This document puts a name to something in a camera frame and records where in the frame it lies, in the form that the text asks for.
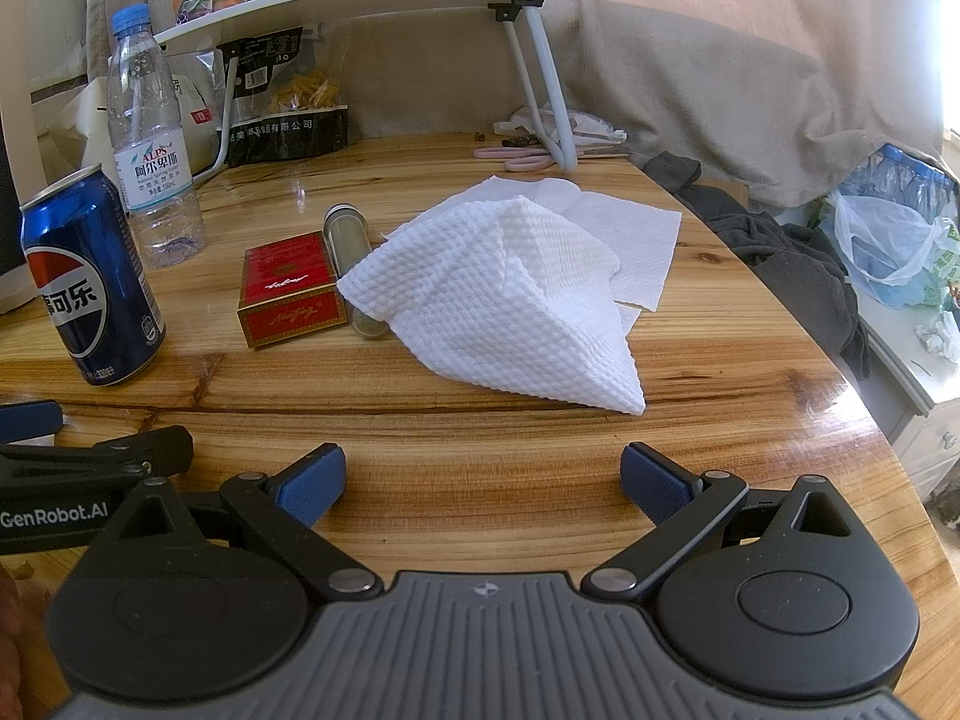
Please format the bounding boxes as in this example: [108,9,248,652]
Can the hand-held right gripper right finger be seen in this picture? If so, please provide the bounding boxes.
[581,444,863,604]

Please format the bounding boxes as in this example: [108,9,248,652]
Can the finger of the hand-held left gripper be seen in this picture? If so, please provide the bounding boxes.
[0,401,63,445]
[0,425,194,475]

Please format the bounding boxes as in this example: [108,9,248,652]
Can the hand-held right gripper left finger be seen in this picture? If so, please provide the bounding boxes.
[101,444,380,602]

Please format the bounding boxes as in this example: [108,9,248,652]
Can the white textured cloth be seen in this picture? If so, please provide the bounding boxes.
[336,195,647,416]

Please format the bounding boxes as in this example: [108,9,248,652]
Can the blue soda can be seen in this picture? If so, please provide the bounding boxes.
[19,163,167,388]

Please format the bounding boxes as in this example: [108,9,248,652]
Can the red cigarette box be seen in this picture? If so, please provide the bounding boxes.
[237,232,352,350]

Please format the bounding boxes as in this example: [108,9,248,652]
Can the white paper towel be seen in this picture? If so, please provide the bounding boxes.
[379,175,683,314]

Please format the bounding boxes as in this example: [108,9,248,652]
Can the small glass vial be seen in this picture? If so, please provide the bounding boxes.
[322,202,395,342]

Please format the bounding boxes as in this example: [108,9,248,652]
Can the dark grey clothes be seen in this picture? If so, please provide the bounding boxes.
[641,151,871,380]

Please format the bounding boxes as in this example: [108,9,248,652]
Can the white cabinet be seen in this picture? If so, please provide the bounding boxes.
[847,277,960,500]

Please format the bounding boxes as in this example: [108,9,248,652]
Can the clear plastic water bottle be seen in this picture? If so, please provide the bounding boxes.
[105,4,207,269]

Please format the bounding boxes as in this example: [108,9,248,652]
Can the white box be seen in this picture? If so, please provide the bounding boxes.
[30,79,125,166]

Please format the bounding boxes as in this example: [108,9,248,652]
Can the crumpled white tissues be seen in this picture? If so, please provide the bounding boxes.
[919,315,960,361]

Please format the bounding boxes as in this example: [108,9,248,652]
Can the white plastic bag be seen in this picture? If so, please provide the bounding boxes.
[491,106,627,147]
[821,191,960,308]

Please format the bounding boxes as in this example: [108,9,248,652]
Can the white packet red label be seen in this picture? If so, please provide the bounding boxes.
[169,49,226,173]

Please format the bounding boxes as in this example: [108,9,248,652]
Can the pink scissors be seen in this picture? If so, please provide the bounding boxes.
[472,136,635,172]

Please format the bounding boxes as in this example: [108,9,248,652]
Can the black snack bag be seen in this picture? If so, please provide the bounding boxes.
[225,26,350,168]

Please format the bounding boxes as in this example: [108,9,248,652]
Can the pack of water bottles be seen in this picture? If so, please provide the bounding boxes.
[840,142,960,211]

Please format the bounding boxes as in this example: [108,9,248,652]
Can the beige curtain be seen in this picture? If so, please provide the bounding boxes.
[555,0,946,211]

